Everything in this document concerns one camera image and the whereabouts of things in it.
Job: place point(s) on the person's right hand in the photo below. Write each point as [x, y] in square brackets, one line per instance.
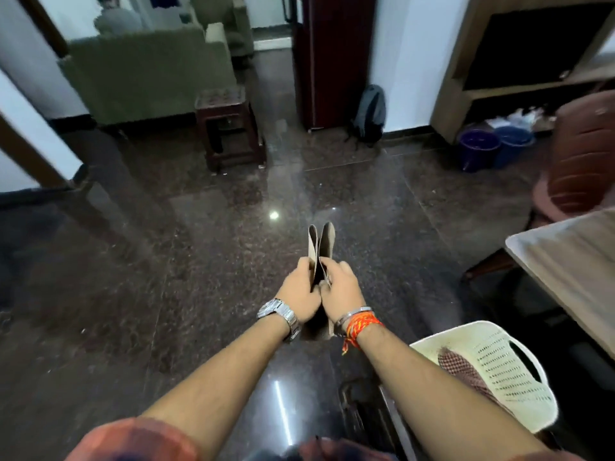
[343, 292]

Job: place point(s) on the person's left hand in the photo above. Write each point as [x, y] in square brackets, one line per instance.
[300, 295]

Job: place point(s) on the grey woven placemat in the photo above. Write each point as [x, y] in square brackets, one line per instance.
[326, 240]

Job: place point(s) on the red white checked cloth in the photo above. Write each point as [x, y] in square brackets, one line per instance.
[461, 369]

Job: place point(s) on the maroon plastic chair white marks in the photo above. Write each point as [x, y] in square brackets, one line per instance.
[581, 153]

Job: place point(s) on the person's left forearm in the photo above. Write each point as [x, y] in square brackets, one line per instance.
[226, 388]

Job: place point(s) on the person's right forearm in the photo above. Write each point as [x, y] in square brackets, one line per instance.
[442, 403]

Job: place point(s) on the silver bangle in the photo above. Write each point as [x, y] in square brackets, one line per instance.
[353, 313]

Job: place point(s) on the silver wristwatch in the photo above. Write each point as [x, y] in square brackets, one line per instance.
[276, 309]

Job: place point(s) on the dark wooden stool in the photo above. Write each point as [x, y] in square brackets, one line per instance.
[365, 412]

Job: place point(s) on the black backpack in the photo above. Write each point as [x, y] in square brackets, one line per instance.
[370, 115]

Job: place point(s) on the cream plastic basket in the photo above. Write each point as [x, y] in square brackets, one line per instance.
[504, 374]

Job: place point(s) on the purple plastic bucket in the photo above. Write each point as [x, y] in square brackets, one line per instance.
[475, 151]

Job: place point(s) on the dark wooden side table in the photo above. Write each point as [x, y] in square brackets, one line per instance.
[226, 100]

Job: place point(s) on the wooden television unit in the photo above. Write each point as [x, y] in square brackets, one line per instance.
[451, 100]

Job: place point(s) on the orange plaid shirt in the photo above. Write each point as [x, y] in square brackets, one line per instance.
[134, 441]

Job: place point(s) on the blue plastic bucket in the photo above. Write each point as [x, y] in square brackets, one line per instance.
[511, 143]

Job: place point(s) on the crumpled white paper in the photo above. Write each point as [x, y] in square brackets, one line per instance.
[497, 123]

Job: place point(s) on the maroon refrigerator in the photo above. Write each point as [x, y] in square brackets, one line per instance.
[336, 57]

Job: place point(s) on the white plastic bottle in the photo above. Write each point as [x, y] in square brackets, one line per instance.
[534, 115]
[517, 118]

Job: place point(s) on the green sofa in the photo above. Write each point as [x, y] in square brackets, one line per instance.
[144, 76]

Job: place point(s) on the green armchair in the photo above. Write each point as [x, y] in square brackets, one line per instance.
[230, 19]

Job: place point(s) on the black television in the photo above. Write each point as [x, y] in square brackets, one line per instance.
[533, 47]

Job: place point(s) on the brown wooden post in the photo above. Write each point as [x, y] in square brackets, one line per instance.
[29, 155]
[45, 26]

